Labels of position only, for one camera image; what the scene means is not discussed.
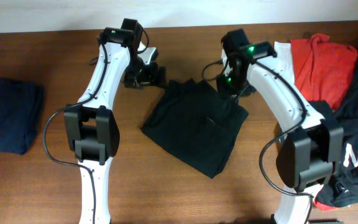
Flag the folded navy blue garment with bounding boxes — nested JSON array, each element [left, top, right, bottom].
[[0, 78, 45, 155]]

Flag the red garment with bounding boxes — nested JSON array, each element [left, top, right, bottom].
[[290, 34, 358, 110]]

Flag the black shorts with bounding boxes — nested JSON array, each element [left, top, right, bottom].
[[141, 79, 249, 179]]

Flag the white garment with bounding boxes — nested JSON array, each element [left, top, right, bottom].
[[274, 41, 295, 84]]

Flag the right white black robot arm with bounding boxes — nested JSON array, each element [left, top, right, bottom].
[[218, 29, 344, 223]]

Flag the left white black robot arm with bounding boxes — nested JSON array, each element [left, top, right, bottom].
[[63, 19, 166, 223]]

